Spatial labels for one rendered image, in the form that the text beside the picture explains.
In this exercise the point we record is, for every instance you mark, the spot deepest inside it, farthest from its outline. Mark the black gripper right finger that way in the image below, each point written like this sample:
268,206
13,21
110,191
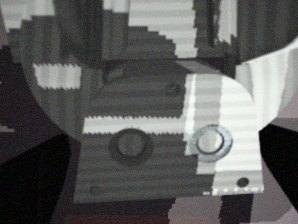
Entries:
279,150

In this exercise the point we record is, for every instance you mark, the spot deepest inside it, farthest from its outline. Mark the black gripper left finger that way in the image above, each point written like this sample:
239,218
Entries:
31,183

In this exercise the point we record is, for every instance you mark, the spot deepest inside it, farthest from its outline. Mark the white plate with two round holes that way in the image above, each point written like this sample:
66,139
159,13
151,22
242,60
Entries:
169,118

